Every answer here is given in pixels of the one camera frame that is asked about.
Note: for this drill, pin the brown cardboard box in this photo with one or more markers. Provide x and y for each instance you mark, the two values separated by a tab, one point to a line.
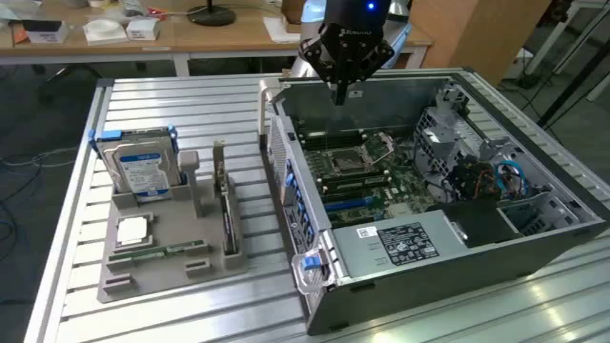
293	10

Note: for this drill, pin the black Nvidia graphics card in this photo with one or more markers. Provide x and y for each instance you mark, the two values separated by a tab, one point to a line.
229	221

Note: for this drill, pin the orange card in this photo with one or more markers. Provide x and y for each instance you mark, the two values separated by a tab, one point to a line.
21	35

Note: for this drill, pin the beige tape roll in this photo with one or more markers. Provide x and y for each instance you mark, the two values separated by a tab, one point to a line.
101	3

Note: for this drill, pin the grey power supply unit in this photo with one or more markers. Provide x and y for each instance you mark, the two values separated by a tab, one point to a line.
362	253

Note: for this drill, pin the green RAM stick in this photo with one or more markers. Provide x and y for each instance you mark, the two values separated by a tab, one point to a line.
153	252

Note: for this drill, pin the small metal disk bay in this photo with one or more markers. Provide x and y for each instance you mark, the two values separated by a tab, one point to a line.
548	211

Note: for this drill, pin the black lamp base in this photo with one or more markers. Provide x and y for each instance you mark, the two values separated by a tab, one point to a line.
213	18

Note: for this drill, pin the white warning sticker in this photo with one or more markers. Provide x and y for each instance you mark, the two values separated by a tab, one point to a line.
356	93

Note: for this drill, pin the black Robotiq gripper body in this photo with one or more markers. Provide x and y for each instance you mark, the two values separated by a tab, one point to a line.
356	39

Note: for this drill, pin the white bin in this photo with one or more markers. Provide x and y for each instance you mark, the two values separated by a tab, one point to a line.
517	68

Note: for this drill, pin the large metal disk bay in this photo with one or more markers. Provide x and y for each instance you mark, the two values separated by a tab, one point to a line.
444	135

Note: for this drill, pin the CPU socket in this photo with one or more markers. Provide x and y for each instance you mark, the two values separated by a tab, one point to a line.
348	160

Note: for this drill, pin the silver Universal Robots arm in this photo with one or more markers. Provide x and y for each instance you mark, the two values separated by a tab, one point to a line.
298	70

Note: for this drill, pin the white cardboard box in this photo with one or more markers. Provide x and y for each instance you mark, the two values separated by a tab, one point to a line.
144	30

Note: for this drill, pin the blue case release latch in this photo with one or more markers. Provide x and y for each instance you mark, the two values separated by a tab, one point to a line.
310	265

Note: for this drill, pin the wooden desk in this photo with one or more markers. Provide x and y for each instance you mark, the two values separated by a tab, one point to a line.
71	47

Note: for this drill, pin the metal socket cover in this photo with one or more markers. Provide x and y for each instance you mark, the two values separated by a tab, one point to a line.
381	134

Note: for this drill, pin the white box with black top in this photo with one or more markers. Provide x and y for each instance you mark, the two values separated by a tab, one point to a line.
47	35

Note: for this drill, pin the green motherboard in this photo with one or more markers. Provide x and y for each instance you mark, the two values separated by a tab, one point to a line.
396	186

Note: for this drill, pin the white paper box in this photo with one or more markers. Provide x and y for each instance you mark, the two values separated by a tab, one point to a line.
281	32

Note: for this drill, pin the white metal frame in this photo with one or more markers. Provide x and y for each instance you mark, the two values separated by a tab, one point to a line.
573	68

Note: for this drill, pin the black office chair base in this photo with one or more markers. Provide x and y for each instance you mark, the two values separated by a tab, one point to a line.
53	80

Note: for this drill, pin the grey plastic parts rack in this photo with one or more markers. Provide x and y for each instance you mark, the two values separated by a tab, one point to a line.
172	257

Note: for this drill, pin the grey cup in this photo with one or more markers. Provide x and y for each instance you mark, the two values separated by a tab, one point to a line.
75	3

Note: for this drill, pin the black plastic air shroud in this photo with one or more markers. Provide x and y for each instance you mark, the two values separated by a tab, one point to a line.
477	221

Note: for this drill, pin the open dark PC case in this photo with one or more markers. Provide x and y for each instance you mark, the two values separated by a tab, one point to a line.
429	286

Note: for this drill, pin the red small packet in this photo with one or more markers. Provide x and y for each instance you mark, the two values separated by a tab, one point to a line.
158	13

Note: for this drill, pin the hard disk with blue rails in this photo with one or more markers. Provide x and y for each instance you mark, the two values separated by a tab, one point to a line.
138	171

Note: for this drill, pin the blue expansion slot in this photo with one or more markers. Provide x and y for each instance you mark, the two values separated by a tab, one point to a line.
348	204

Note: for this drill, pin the clear plastic packet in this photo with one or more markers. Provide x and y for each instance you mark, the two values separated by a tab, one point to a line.
132	7

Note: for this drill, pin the wooden cabinet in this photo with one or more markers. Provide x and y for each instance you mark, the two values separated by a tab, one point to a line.
477	35

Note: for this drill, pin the silver CPU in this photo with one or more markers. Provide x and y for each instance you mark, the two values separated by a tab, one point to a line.
133	232

